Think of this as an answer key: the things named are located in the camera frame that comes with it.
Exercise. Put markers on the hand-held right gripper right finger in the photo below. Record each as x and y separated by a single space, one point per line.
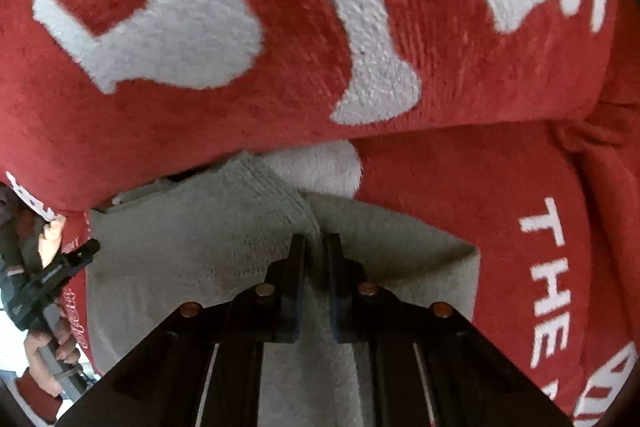
337 287

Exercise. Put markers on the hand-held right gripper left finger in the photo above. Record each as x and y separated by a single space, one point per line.
295 287

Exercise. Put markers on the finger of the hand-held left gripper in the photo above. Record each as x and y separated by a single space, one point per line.
70 264

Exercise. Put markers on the grey knit sweater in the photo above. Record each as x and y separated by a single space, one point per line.
200 247

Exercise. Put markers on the person's left forearm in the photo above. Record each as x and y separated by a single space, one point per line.
37 399

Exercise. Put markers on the person's left hand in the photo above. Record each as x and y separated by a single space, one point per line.
55 347

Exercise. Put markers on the cream cloth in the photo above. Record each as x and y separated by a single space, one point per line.
50 243

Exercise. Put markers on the red printed blanket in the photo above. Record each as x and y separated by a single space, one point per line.
350 57

